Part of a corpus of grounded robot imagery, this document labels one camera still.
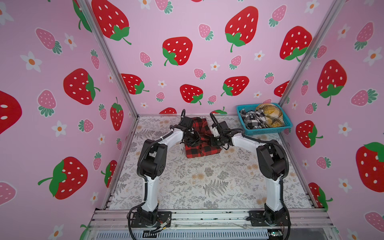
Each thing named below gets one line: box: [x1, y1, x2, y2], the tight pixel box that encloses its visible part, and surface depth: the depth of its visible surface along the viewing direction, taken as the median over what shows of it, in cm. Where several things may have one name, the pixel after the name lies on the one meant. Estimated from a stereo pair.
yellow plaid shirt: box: [256, 103, 285, 128], surface depth 109 cm
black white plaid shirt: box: [240, 109, 269, 130], surface depth 109 cm
